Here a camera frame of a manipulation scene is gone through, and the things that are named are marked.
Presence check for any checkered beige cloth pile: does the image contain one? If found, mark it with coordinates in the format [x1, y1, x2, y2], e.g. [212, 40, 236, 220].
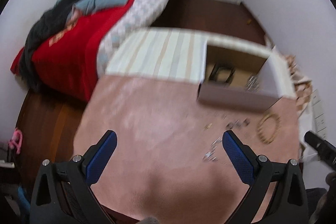
[265, 35, 314, 119]

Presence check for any black fuzzy garment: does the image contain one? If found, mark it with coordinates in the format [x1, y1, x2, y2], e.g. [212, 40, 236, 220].
[19, 0, 80, 90]

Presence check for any pink table cloth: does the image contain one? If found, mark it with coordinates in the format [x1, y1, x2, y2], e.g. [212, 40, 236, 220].
[73, 75, 299, 223]

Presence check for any bed with checkered sheet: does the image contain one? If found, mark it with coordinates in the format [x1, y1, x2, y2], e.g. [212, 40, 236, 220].
[96, 0, 190, 77]

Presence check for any thick silver chain bracelet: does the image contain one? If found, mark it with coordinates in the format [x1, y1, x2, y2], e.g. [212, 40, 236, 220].
[245, 74, 261, 92]

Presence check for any white power strip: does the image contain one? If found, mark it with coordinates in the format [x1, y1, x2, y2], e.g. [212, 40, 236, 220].
[311, 89, 327, 140]

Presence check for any pink object on floor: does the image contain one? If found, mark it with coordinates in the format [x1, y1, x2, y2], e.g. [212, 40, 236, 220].
[8, 128, 23, 155]

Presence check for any red blanket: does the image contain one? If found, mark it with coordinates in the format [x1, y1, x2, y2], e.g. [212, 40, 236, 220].
[10, 0, 134, 102]

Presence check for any wooden bead bracelet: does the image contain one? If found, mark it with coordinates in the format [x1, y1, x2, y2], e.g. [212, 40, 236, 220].
[256, 112, 281, 145]

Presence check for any black band bracelet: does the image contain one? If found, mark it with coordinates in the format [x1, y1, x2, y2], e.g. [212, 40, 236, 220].
[208, 63, 236, 84]

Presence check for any white cardboard box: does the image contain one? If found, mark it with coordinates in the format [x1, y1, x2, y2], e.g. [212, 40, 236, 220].
[197, 45, 295, 113]

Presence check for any striped table cloth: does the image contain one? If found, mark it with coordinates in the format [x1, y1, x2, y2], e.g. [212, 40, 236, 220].
[105, 27, 272, 83]

